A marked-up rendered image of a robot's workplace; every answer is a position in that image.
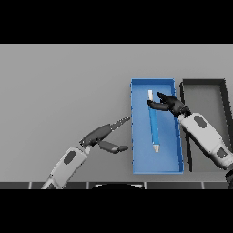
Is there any blue pipe with pale ends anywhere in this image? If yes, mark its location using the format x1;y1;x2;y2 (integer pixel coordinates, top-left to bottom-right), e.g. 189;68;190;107
147;89;161;153

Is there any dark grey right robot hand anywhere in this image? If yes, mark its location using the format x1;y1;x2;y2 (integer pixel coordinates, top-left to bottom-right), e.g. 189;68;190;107
147;91;192;118

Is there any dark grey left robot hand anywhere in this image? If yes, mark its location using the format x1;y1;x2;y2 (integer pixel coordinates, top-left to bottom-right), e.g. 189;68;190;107
79;116;131;155

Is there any dark grey bin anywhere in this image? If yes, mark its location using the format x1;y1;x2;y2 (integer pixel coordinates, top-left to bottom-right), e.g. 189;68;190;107
179;78;233;173

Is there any blue bin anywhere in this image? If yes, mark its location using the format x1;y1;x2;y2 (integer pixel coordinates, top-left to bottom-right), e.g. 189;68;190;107
130;77;185;175

